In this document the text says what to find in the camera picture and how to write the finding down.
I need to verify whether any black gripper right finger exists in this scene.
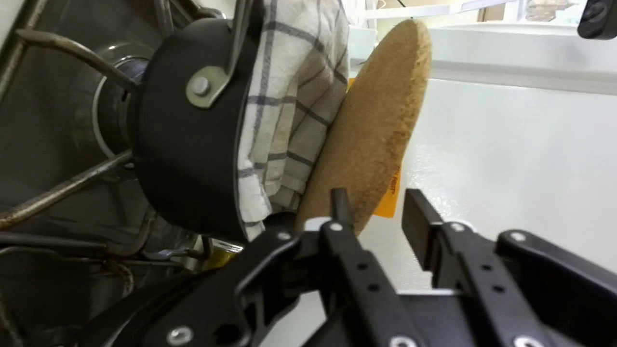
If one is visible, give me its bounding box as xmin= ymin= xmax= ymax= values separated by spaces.
xmin=400 ymin=187 xmax=617 ymax=347

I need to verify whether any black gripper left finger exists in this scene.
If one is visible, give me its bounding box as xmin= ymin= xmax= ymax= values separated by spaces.
xmin=78 ymin=187 xmax=402 ymax=347

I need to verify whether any round cork mat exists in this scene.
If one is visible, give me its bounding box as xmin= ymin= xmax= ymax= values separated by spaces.
xmin=294 ymin=17 xmax=433 ymax=237

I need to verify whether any white checkered dish towel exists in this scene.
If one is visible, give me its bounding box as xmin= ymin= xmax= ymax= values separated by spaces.
xmin=233 ymin=0 xmax=352 ymax=243

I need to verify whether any black burner grate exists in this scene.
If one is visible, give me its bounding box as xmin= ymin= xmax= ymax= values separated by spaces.
xmin=0 ymin=0 xmax=217 ymax=347

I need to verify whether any black pot with steel handle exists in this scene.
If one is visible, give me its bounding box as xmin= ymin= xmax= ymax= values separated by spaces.
xmin=129 ymin=0 xmax=265 ymax=245

